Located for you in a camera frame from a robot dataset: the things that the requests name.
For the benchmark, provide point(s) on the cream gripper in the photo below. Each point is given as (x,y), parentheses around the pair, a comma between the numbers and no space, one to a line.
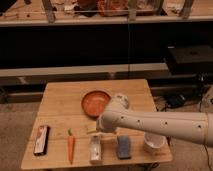
(92,131)

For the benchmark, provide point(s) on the white plastic bottle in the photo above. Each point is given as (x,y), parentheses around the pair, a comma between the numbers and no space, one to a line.
(95,149)

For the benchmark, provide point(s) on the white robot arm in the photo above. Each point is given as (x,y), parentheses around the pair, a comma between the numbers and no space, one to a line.
(189,126)

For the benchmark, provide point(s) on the orange ceramic bowl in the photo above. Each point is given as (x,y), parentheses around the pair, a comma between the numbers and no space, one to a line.
(94,102)

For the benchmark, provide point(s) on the orange toy carrot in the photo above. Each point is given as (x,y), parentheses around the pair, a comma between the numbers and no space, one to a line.
(70,143)

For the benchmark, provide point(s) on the wooden table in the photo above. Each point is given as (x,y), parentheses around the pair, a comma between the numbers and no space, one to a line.
(61,110)

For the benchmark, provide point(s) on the blue sponge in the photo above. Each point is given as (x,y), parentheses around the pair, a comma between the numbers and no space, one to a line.
(123,147)

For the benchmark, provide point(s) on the red and black box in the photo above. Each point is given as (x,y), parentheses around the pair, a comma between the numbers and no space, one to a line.
(40,147)

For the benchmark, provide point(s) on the white cup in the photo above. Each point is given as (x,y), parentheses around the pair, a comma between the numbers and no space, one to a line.
(153,143)

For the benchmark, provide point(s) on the red object on shelf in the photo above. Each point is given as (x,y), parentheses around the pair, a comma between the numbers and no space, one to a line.
(112,7)

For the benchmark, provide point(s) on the black box on right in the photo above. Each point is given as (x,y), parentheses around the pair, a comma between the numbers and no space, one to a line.
(190,59)

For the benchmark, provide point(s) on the long workbench shelf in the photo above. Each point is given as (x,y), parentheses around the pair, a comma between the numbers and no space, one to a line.
(15,13)

